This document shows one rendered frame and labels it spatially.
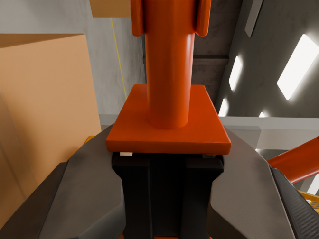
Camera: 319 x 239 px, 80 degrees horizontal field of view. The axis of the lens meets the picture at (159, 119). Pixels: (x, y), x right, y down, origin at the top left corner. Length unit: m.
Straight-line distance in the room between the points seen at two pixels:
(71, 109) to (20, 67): 0.09
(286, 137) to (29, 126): 1.38
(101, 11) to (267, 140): 1.49
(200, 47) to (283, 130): 8.26
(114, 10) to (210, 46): 8.03
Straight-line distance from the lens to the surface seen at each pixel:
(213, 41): 9.42
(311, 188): 3.36
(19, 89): 0.21
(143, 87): 0.15
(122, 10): 1.68
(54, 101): 0.25
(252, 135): 1.28
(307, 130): 1.49
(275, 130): 1.39
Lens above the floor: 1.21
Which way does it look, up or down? 2 degrees down
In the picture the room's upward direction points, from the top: 91 degrees clockwise
